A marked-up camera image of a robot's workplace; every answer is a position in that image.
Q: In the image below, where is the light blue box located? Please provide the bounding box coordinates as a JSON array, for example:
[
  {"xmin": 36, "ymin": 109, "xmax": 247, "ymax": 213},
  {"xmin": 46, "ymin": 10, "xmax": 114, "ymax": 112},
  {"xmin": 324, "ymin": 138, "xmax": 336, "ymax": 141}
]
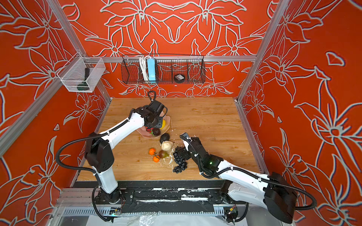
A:
[{"xmin": 147, "ymin": 58, "xmax": 156, "ymax": 83}]

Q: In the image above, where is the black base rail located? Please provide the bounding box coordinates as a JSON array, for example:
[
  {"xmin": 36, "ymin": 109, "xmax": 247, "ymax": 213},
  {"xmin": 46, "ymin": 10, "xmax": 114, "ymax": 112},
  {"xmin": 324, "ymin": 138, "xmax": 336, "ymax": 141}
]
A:
[{"xmin": 96, "ymin": 180, "xmax": 269, "ymax": 214}]

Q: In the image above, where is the small orange tangerine lower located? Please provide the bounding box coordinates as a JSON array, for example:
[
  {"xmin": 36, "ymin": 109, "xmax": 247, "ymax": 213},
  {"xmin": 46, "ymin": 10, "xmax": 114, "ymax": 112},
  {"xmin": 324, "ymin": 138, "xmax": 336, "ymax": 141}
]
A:
[{"xmin": 153, "ymin": 155, "xmax": 160, "ymax": 163}]

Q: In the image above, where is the dark green brush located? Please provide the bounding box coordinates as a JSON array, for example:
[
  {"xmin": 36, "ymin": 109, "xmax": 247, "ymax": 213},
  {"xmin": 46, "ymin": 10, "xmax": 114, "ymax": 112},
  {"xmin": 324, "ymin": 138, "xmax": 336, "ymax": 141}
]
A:
[{"xmin": 77, "ymin": 67, "xmax": 90, "ymax": 91}]

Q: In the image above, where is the small orange tangerine upper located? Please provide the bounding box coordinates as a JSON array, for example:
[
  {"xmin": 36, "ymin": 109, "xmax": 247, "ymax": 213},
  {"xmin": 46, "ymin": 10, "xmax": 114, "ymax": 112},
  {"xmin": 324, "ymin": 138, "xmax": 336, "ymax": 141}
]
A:
[{"xmin": 149, "ymin": 148, "xmax": 156, "ymax": 155}]

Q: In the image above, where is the red apple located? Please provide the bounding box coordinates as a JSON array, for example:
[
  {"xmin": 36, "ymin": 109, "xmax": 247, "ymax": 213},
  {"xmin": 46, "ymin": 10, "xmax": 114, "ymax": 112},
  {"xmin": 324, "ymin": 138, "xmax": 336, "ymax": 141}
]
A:
[{"xmin": 146, "ymin": 128, "xmax": 153, "ymax": 134}]

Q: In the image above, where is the dark grape bunch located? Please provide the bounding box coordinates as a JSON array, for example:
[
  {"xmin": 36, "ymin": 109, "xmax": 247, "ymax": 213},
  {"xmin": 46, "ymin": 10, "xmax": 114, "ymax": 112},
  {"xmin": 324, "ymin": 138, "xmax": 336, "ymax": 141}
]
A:
[{"xmin": 173, "ymin": 147, "xmax": 187, "ymax": 173}]

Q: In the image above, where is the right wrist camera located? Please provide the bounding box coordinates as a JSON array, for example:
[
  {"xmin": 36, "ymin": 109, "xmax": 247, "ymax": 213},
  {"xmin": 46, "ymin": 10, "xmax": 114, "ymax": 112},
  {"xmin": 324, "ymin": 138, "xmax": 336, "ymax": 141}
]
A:
[{"xmin": 180, "ymin": 133, "xmax": 196, "ymax": 153}]

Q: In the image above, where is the large yellow lemon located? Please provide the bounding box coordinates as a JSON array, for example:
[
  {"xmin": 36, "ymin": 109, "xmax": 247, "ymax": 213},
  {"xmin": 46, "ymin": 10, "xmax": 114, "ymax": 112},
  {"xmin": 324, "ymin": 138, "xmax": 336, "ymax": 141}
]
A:
[{"xmin": 160, "ymin": 119, "xmax": 166, "ymax": 130}]

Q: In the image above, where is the white coiled cable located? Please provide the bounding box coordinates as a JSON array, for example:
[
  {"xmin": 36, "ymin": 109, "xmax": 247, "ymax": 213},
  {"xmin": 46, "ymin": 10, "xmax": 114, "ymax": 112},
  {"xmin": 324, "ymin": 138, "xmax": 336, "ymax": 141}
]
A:
[{"xmin": 139, "ymin": 56, "xmax": 149, "ymax": 82}]

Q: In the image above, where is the dark purple mangosteen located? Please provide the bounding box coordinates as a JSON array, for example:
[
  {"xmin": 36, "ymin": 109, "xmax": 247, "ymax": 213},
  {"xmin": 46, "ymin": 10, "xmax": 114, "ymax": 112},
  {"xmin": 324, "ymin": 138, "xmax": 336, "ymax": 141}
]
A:
[{"xmin": 152, "ymin": 128, "xmax": 161, "ymax": 137}]

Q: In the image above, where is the dark avocado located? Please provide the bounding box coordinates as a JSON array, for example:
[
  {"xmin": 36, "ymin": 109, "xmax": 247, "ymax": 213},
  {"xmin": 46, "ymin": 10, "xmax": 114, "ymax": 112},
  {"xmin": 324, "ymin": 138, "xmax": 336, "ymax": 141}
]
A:
[{"xmin": 159, "ymin": 133, "xmax": 170, "ymax": 144}]

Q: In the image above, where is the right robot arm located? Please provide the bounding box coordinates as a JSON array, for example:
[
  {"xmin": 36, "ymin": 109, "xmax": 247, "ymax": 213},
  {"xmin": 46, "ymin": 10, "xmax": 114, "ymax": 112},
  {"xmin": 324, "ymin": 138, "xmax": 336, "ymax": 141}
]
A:
[{"xmin": 178, "ymin": 133, "xmax": 317, "ymax": 224}]

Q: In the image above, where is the clear plastic wall bin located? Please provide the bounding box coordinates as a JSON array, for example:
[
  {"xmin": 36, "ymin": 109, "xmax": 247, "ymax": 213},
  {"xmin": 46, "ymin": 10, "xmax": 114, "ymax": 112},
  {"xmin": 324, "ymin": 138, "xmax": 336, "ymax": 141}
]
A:
[{"xmin": 57, "ymin": 52, "xmax": 106, "ymax": 93}]

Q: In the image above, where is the small orange tangerine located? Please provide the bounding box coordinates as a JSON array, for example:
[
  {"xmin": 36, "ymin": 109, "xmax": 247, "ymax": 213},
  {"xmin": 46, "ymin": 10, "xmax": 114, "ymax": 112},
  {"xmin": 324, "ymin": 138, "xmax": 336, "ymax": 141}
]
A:
[
  {"xmin": 153, "ymin": 155, "xmax": 160, "ymax": 163},
  {"xmin": 149, "ymin": 148, "xmax": 156, "ymax": 155}
]

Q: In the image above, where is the beige garlic bulb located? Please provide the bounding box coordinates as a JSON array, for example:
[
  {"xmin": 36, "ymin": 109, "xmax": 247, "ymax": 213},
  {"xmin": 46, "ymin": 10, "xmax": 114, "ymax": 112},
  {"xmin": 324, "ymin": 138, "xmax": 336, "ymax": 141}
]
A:
[{"xmin": 161, "ymin": 141, "xmax": 174, "ymax": 152}]

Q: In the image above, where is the black round device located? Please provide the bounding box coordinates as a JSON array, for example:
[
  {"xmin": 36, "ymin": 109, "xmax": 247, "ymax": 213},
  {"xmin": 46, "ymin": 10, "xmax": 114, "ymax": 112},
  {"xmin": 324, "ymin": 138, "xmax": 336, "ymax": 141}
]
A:
[{"xmin": 173, "ymin": 74, "xmax": 186, "ymax": 84}]

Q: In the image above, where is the pink scalloped fruit bowl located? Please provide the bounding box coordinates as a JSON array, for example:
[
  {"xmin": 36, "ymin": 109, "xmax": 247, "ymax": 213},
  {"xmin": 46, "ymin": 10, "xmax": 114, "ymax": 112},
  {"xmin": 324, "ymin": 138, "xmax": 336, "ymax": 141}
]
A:
[{"xmin": 136, "ymin": 115, "xmax": 171, "ymax": 138}]

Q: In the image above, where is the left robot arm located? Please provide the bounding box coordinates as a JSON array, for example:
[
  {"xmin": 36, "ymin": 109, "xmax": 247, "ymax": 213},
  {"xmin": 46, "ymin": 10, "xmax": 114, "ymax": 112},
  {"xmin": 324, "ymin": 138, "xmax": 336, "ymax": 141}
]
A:
[{"xmin": 55, "ymin": 98, "xmax": 168, "ymax": 222}]

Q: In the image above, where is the green red fig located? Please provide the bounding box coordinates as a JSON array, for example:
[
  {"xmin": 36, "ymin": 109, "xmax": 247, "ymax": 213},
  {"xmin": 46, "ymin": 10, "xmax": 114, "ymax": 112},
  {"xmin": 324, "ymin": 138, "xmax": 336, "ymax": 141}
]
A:
[{"xmin": 158, "ymin": 150, "xmax": 169, "ymax": 159}]

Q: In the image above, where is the black wire wall basket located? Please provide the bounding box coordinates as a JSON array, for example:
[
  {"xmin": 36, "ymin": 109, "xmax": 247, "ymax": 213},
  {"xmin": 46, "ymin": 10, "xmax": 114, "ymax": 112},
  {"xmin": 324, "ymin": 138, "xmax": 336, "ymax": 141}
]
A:
[{"xmin": 121, "ymin": 54, "xmax": 206, "ymax": 85}]

